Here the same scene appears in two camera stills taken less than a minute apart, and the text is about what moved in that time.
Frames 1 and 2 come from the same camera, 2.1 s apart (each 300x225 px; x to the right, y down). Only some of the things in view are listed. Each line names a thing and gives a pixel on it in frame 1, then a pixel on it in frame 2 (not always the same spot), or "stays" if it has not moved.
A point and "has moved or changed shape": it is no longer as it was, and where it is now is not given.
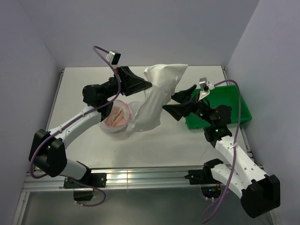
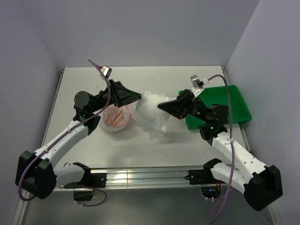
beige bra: x=116 y=117 stays
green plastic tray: x=225 y=95 stays
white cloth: x=164 y=78 has moved or changed shape
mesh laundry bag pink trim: x=130 y=110 → x=115 y=119
